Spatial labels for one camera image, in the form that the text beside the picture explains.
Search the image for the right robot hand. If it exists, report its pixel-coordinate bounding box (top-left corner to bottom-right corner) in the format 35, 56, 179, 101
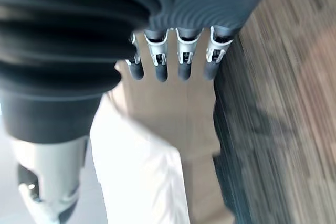
0, 0, 280, 224

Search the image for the white bed sheet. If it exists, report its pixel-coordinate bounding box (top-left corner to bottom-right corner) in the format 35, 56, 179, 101
0, 91, 191, 224

